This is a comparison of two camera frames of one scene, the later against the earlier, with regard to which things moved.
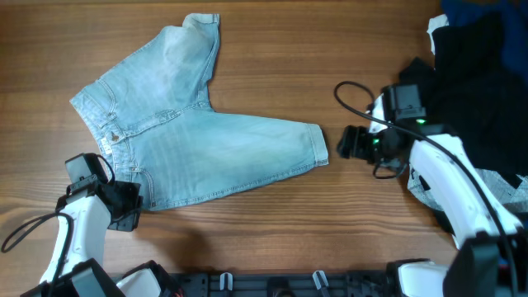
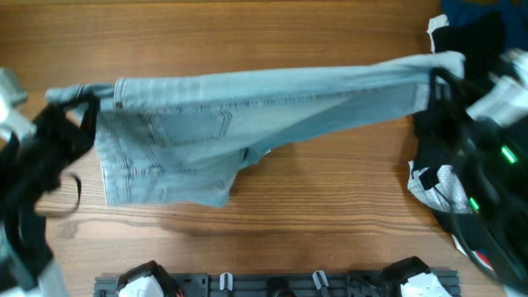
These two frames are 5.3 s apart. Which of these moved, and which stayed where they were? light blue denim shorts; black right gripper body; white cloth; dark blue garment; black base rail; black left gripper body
Moved: black left gripper body; black right gripper body; light blue denim shorts
Stayed: dark blue garment; white cloth; black base rail
